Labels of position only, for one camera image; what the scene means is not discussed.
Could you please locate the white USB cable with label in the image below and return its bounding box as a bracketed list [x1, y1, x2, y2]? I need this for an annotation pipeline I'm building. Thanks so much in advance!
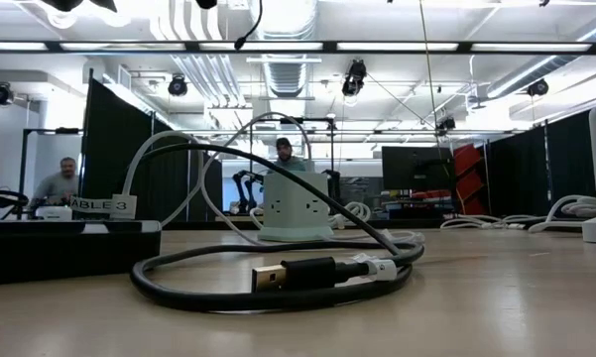
[69, 129, 205, 234]

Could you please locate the black partition curtain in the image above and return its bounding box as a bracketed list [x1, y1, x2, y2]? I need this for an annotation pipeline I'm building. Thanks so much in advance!
[75, 67, 224, 222]
[484, 107, 596, 218]

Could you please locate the red bin rack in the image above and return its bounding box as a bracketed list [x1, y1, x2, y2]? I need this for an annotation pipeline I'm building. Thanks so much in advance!
[450, 142, 491, 216]

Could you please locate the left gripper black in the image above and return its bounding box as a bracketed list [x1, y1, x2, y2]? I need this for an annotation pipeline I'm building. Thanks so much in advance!
[88, 0, 218, 14]

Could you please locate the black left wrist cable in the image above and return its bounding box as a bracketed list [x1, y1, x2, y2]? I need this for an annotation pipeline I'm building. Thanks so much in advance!
[233, 0, 265, 52]

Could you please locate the thick white cable bundle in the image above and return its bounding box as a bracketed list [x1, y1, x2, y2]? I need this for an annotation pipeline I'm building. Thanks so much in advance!
[527, 193, 596, 234]

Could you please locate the person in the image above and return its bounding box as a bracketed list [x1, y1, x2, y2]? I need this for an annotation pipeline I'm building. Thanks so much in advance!
[28, 156, 81, 208]
[269, 136, 309, 174]

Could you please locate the thin white cable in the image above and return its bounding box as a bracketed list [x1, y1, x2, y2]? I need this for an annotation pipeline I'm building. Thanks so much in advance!
[438, 212, 532, 231]

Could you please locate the black cable loop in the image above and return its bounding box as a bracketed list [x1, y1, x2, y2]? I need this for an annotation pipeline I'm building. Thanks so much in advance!
[0, 187, 33, 220]

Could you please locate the black overhead light bar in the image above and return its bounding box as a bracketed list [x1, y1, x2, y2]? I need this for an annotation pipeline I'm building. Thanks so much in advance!
[0, 38, 596, 56]

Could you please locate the black monitor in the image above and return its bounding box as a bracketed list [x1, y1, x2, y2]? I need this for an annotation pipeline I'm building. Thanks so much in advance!
[381, 145, 453, 192]

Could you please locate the black tray with label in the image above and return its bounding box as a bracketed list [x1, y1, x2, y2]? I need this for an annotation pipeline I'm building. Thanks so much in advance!
[0, 218, 163, 288]

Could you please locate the silver ventilation duct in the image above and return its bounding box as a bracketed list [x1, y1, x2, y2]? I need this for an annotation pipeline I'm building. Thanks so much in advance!
[484, 53, 579, 100]
[247, 0, 323, 99]

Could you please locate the black USB cable white tag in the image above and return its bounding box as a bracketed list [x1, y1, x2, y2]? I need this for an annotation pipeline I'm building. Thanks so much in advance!
[121, 142, 425, 314]

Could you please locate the thin hanging wire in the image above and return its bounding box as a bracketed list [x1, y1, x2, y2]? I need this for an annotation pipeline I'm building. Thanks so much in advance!
[417, 0, 445, 165]

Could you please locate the black aluminium table frame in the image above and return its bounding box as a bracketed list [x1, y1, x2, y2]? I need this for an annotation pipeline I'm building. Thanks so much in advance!
[162, 215, 457, 230]

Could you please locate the mint green power cube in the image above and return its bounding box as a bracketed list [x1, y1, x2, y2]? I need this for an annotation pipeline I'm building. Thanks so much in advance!
[256, 170, 336, 244]

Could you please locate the black background station frame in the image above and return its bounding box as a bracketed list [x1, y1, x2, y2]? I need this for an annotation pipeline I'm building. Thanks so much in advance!
[18, 127, 84, 219]
[249, 116, 336, 173]

